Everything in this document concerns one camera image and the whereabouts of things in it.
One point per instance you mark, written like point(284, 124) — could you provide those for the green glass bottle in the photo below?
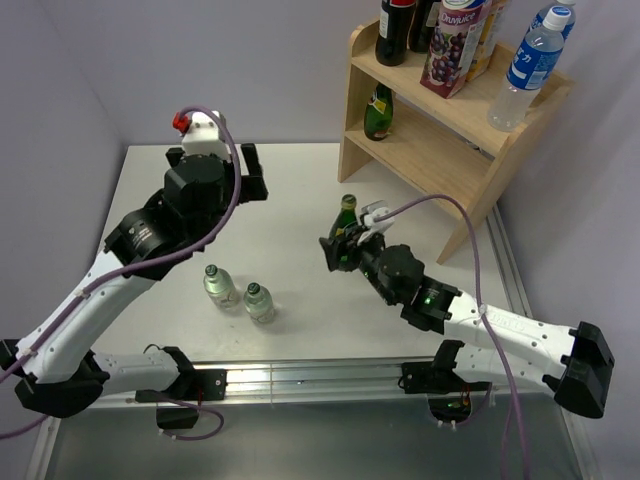
point(347, 218)
point(379, 113)

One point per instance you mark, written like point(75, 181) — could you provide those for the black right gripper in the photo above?
point(335, 249)

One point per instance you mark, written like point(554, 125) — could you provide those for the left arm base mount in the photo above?
point(178, 409)

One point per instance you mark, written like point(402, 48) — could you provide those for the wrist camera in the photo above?
point(376, 218)
point(200, 135)

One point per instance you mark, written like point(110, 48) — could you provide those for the clear glass bottle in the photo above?
point(220, 287)
point(259, 303)

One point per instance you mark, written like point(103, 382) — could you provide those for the aluminium mounting rail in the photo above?
point(331, 331)

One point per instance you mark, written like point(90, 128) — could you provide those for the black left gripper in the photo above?
point(252, 186)

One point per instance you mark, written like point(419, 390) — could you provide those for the cola glass bottle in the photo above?
point(394, 24)
point(423, 25)

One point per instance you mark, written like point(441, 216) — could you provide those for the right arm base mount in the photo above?
point(424, 378)

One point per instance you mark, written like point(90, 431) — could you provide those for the orange juice carton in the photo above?
point(488, 39)

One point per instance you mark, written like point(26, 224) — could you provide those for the purple juice carton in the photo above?
point(459, 26)

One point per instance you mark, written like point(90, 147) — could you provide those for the wooden shelf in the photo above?
point(442, 145)

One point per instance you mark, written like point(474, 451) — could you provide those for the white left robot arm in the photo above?
point(59, 374)

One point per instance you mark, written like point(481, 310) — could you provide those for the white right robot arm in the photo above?
point(482, 343)

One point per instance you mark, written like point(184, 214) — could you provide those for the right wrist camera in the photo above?
point(376, 218)

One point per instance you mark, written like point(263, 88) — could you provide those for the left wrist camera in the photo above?
point(200, 135)

